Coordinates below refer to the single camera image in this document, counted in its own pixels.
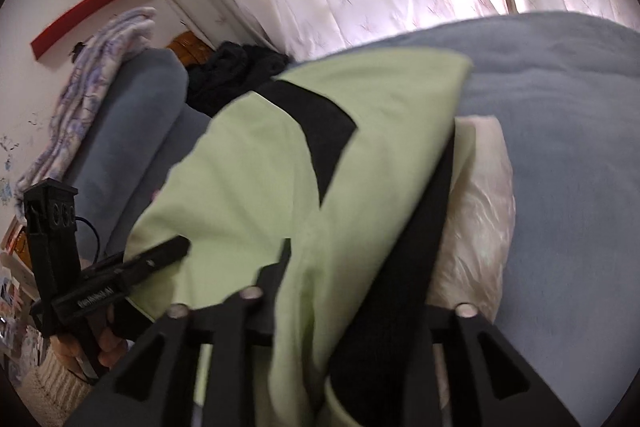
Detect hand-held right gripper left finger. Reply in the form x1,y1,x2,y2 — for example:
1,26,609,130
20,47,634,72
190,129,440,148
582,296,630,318
75,237,293,427

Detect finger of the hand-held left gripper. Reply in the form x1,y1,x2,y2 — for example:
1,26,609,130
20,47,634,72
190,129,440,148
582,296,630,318
120,237,192,289

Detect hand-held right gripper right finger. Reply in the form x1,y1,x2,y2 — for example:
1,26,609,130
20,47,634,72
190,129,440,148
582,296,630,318
400,303,581,427

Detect green and black hooded jacket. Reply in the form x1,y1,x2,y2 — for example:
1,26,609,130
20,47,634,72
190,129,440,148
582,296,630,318
120,47,476,427

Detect person's left forearm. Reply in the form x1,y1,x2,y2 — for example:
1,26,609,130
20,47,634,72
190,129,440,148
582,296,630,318
20,354,98,415

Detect person's left hand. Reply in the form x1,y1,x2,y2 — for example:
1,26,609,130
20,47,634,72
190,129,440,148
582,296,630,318
50,309,130,375

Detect colourful printed cards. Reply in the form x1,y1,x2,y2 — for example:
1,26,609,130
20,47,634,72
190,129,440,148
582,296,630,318
0,217,41,358

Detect blue-grey pillow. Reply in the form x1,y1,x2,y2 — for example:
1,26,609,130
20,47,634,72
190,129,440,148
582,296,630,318
65,49,190,228
95,107,217,258

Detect cream satin pillow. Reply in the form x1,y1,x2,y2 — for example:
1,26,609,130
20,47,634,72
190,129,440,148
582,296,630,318
425,117,517,323

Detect purple floral folded blanket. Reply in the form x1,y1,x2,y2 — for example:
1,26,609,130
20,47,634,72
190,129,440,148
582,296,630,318
20,7,158,188

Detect black crumpled clothing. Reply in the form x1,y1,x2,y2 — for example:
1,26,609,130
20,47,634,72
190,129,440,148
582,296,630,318
187,42,296,118

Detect brown wooden object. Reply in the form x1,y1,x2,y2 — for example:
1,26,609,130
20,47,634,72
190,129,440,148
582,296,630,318
167,32,211,68

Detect blue-grey bed blanket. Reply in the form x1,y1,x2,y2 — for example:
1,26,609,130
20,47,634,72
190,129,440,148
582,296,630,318
340,9,640,427

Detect red wall shelf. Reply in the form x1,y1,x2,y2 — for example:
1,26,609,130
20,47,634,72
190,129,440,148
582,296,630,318
31,0,137,60

